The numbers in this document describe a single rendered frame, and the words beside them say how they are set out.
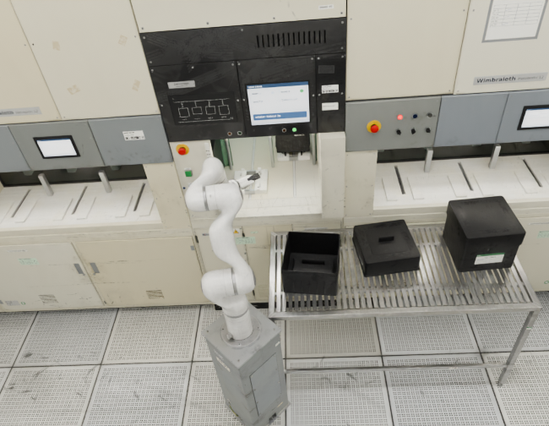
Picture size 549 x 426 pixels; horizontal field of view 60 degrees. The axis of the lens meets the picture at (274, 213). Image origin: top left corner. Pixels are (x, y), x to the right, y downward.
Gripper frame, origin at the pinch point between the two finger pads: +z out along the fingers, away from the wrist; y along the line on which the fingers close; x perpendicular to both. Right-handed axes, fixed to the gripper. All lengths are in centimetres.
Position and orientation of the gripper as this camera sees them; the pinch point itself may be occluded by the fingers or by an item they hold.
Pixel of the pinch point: (253, 177)
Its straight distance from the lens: 252.0
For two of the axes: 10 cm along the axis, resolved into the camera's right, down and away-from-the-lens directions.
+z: 6.2, -3.4, 7.0
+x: -4.6, -8.9, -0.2
